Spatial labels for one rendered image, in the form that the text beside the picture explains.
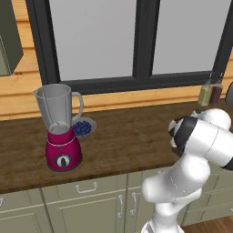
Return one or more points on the grey bowl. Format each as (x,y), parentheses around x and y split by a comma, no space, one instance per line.
(92,125)

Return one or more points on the olive green wall cupboard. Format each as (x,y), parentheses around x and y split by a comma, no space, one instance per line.
(9,39)

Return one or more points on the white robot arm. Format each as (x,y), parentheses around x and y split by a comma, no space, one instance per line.
(194,157)

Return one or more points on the blueberries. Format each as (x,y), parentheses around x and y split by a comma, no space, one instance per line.
(82,127)

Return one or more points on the magenta blender with clear jar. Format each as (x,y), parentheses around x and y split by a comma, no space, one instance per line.
(63,145)

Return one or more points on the dark red bottle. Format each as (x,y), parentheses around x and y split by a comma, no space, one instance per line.
(216,92)

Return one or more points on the dark grey round object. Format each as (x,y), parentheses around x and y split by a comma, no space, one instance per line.
(230,96)

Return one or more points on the sage green cupboard door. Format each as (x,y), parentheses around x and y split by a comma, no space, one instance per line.
(142,212)
(85,212)
(21,220)

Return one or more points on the black framed window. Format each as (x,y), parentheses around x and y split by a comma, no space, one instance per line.
(142,39)

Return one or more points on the wide sage green drawer front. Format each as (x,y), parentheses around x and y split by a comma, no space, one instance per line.
(106,183)

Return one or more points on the sage green cupboard run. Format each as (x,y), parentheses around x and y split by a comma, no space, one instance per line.
(212,197)

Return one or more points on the yellow-green bottle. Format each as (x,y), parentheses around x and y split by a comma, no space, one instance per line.
(205,94)

